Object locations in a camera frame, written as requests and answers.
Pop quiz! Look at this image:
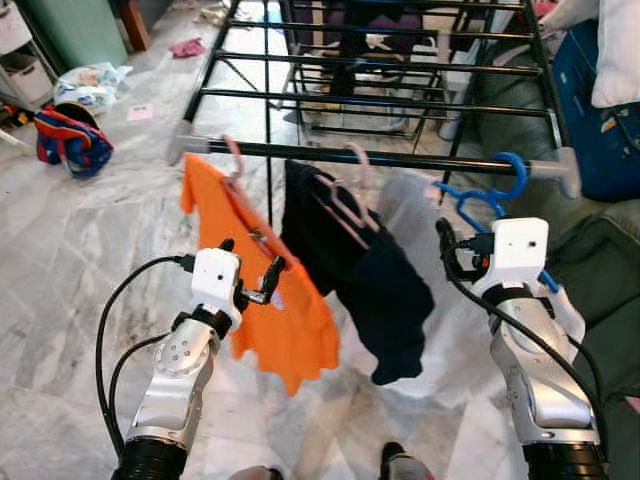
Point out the blue plastic hanger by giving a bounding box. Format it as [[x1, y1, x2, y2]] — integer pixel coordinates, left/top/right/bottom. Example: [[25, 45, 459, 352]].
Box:
[[433, 152, 561, 294]]

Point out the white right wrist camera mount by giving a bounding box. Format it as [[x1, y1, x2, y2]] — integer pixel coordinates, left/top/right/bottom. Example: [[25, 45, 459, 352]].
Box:
[[483, 217, 551, 297]]

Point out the white pillow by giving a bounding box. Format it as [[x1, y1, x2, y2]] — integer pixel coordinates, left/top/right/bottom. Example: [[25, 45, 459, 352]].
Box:
[[590, 0, 640, 109]]

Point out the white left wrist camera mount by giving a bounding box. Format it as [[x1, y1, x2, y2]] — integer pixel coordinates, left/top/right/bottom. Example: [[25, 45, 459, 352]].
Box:
[[189, 247, 245, 327]]

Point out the pink plastic hanger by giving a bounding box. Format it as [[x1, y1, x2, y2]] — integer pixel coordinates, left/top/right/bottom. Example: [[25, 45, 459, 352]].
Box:
[[222, 135, 291, 263], [305, 142, 381, 251]]

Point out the white plastic drawer unit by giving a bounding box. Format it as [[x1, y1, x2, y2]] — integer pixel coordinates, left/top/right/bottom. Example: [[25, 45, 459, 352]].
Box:
[[0, 0, 56, 109]]

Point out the green sofa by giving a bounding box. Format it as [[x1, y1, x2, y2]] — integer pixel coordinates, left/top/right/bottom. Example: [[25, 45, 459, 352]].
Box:
[[455, 40, 640, 480]]

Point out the white printed plastic bag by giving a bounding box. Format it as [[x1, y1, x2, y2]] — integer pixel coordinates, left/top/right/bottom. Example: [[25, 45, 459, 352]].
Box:
[[52, 62, 133, 113]]

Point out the pink cloth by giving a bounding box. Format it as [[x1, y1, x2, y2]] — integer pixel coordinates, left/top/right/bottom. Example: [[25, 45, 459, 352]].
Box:
[[168, 37, 208, 59]]

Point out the orange t-shirt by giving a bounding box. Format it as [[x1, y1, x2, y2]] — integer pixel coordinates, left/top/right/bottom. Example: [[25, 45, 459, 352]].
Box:
[[180, 152, 341, 397]]

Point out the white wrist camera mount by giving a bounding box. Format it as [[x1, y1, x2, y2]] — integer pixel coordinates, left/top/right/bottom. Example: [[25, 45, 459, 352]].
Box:
[[483, 217, 551, 297], [189, 247, 245, 327]]

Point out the grey right robot leg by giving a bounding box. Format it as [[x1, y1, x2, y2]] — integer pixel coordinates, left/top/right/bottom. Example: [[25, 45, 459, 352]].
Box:
[[378, 442, 436, 480]]

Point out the dark navy shirt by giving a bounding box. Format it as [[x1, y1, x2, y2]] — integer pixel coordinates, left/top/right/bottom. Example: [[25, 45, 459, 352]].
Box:
[[282, 160, 436, 386]]

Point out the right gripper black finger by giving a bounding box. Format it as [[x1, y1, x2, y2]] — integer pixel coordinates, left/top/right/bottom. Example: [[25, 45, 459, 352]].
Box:
[[436, 219, 463, 283]]

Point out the purple armchair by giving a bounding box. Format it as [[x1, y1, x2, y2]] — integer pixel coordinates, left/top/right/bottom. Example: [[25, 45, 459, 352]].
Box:
[[283, 0, 451, 96]]

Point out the black metal drying rack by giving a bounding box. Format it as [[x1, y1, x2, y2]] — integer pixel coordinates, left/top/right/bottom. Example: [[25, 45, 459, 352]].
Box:
[[165, 0, 583, 229]]

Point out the red and blue bag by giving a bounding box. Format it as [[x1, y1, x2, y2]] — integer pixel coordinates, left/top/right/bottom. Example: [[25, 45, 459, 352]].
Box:
[[33, 103, 116, 181]]

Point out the blue fabric bag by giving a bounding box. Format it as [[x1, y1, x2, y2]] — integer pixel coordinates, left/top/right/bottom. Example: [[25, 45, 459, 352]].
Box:
[[552, 20, 640, 203]]

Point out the brown wooden post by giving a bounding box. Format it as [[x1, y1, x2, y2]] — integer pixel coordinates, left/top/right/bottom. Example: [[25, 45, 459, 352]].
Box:
[[118, 0, 151, 53]]

